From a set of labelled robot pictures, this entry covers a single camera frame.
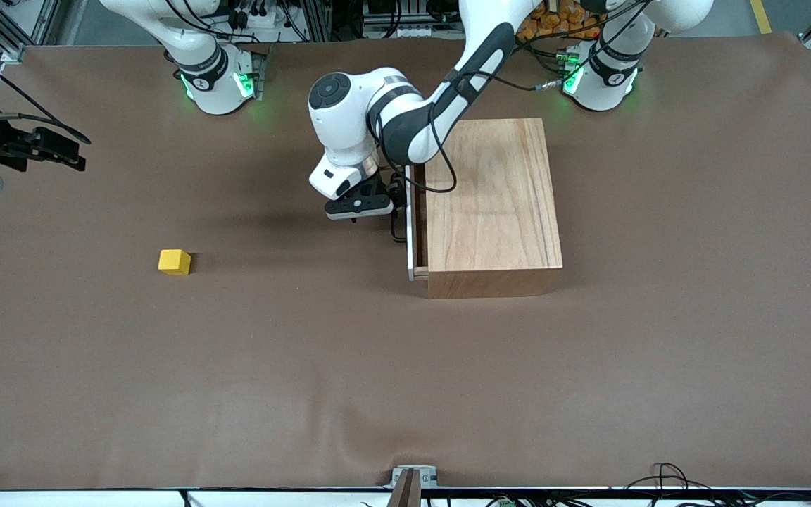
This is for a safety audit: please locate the light wooden drawer cabinet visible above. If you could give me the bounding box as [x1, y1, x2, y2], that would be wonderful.
[423, 118, 564, 299]

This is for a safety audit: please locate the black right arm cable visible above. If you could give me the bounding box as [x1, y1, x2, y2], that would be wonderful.
[0, 42, 92, 146]

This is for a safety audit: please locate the pile of orange objects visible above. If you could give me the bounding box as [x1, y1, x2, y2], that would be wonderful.
[516, 0, 605, 42]

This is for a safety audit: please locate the bundle of black floor cables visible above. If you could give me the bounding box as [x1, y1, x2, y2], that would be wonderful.
[620, 462, 811, 507]

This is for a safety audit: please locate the yellow wooden block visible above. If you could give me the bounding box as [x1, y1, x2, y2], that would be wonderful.
[158, 249, 192, 275]

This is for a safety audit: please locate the brown table mat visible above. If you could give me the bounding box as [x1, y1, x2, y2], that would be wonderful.
[0, 32, 811, 491]

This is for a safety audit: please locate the wooden drawer with white front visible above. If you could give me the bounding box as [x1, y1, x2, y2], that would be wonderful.
[405, 163, 430, 281]

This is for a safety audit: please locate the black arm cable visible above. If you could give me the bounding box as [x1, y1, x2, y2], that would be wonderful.
[0, 42, 92, 146]
[376, 28, 561, 195]

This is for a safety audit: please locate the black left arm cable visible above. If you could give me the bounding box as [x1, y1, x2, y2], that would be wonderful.
[376, 28, 561, 195]

